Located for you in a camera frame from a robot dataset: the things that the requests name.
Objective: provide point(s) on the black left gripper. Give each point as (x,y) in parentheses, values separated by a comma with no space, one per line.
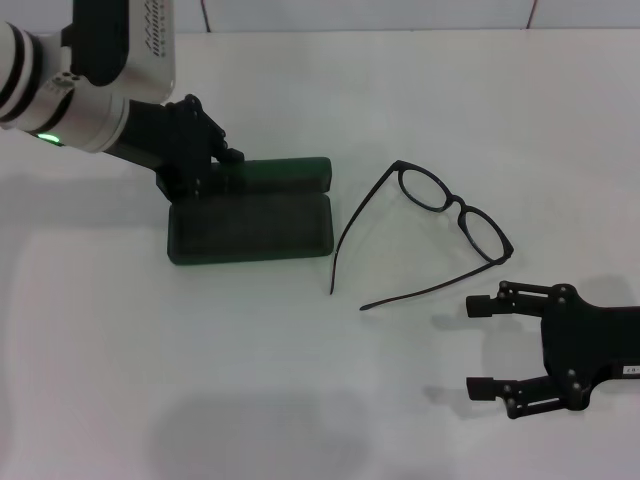
(160,145)

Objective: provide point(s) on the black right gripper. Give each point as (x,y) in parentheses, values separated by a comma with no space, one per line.
(590,345)

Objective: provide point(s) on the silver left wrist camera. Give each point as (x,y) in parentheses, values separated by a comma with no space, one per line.
(150,65)

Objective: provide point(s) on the black glasses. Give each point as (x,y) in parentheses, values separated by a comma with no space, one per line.
(460,201)

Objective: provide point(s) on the green glasses case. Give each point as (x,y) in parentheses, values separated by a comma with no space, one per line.
(250,225)

